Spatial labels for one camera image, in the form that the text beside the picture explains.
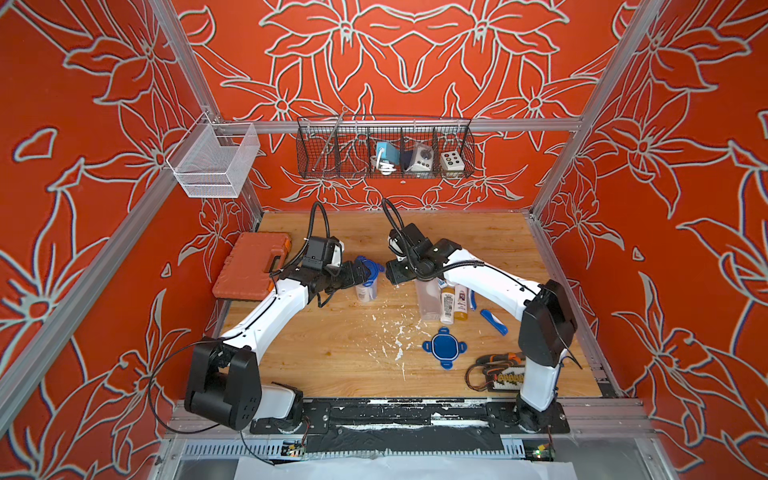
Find blue lid of jar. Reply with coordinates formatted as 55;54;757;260
421;326;468;370
355;255;385;286

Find clear jar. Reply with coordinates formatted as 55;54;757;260
355;280;378;303
415;279;442;322

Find orange cap lotion bottle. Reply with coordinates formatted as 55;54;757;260
453;285;469;321

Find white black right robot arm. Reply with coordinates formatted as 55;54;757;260
386;223;577;433

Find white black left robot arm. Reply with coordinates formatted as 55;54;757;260
184;236;372;431

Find orange plastic tool case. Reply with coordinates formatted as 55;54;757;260
212;232;292;301

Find white grey device in basket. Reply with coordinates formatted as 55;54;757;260
401;143;435;175

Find white button box in basket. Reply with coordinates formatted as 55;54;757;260
440;150;465;178

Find blue white item in basket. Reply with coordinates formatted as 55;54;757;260
372;141;400;176

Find orange black pliers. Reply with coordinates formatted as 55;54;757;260
475;352;526;368

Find black charger board with connectors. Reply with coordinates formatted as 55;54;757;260
483;366;525;392

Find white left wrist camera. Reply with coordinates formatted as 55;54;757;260
328;240;344;267

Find black wire wall basket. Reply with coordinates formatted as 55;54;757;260
296;114;476;180

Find clear plastic wall bin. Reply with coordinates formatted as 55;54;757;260
165;119;261;201

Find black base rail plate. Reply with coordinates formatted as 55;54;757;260
249;397;571;436

